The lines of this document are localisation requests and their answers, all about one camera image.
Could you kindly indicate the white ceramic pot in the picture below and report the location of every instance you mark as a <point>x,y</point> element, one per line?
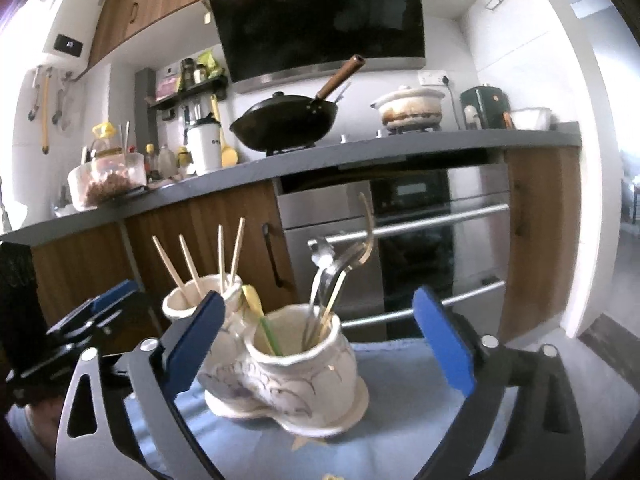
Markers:
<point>408,109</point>

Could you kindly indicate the silver flower-head spoon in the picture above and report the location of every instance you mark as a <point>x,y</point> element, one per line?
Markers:
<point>322,255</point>

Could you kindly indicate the clear plastic food container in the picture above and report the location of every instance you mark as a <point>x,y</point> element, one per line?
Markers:
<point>94,183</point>

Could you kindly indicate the white ceramic double utensil holder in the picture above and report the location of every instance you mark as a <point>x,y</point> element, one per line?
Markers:
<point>315,393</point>

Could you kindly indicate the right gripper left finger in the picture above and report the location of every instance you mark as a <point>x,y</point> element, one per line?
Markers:
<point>95,437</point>

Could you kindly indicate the yellow spatula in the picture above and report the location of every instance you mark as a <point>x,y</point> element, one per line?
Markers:
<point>229,157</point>

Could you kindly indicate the black range hood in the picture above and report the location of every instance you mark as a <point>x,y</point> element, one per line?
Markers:
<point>277,37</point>

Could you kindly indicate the black wall spice shelf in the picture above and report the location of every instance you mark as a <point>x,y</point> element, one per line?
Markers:
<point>218,86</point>

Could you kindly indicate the white water heater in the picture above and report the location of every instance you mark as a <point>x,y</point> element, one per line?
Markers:
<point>69,33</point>

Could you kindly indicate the white bowl on counter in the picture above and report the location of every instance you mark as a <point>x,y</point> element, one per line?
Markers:
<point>532,118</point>

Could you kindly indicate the gold fork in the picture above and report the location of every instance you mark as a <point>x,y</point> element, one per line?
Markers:
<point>352,258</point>

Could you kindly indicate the blue cartoon table cloth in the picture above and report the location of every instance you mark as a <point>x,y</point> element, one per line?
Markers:
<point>411,408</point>

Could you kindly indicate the person left hand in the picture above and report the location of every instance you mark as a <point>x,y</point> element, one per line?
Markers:
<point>44,419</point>

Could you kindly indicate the black wok wooden handle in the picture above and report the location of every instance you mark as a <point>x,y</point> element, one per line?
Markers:
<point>284,121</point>

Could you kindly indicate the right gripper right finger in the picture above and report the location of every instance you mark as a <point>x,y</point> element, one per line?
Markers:
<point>543,438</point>

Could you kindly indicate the stainless steel oven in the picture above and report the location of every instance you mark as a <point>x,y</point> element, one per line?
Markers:
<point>446,226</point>

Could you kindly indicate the white thermos black lid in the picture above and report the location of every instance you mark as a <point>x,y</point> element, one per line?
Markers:
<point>204,144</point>

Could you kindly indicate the green small appliance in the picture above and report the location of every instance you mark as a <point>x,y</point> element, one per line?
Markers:
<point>485,107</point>

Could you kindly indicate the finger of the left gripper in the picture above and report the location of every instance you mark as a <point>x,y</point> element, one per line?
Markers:
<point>114,330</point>
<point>95,304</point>

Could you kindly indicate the wooden chopstick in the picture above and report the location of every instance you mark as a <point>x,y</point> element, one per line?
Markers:
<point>237,249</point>
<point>171,270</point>
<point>191,266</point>
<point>220,259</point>

